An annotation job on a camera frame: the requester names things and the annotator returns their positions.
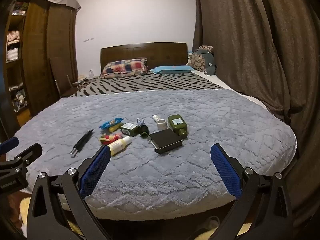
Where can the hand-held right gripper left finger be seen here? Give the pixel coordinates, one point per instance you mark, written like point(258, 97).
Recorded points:
point(96, 170)

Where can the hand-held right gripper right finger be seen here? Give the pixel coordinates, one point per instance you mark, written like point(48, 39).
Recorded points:
point(225, 170)

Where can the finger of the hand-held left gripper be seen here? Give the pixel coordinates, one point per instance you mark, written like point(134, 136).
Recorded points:
point(10, 145)
point(27, 155)

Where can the green bottle with white label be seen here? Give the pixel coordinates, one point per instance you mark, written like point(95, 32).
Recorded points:
point(130, 129)

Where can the blue white wrapper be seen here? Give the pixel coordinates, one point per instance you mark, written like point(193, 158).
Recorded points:
point(140, 123)

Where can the yellow fluffy rug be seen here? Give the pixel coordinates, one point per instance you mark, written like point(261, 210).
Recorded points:
point(23, 205)

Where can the black pen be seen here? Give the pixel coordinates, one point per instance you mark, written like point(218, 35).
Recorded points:
point(81, 143)

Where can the yellow white bottle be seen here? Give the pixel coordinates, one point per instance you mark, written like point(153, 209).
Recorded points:
point(119, 146)

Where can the red yellow plush toy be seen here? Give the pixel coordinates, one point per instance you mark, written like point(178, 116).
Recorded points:
point(108, 138)

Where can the blue snack packet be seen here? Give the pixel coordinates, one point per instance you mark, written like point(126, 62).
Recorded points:
point(111, 123)

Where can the grey fleece blanket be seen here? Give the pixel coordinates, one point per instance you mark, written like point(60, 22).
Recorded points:
point(175, 180)

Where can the small dark green bottle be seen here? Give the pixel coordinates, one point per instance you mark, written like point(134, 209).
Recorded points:
point(144, 131)

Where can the large green bottle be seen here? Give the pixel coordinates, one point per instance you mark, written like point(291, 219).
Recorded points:
point(178, 127)

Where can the black box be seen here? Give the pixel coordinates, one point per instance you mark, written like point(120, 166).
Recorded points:
point(165, 138)

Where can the white cup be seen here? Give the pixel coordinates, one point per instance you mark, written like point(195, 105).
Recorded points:
point(161, 125)

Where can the white bed sheet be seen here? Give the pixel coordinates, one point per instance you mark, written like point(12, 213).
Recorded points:
point(215, 80)

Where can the small white bottle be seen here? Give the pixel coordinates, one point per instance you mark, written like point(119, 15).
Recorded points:
point(91, 74)

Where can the wooden wardrobe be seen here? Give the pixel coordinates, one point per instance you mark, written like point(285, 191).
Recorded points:
point(50, 55)

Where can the stacks of folded clothes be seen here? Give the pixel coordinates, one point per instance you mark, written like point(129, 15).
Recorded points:
point(12, 45)

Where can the grey black striped blanket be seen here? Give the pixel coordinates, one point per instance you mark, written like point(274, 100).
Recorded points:
point(155, 83)

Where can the plaid pillow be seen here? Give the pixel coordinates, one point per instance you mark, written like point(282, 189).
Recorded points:
point(125, 66)

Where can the wood-slice patterned cushion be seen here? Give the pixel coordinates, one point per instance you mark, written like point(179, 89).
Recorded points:
point(200, 63)

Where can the blue pillow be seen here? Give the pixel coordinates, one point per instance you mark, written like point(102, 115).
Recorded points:
point(172, 69)

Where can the brown curtain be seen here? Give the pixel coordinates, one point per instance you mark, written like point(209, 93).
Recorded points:
point(250, 55)

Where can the wooden headboard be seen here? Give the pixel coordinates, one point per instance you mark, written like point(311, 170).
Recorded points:
point(150, 52)

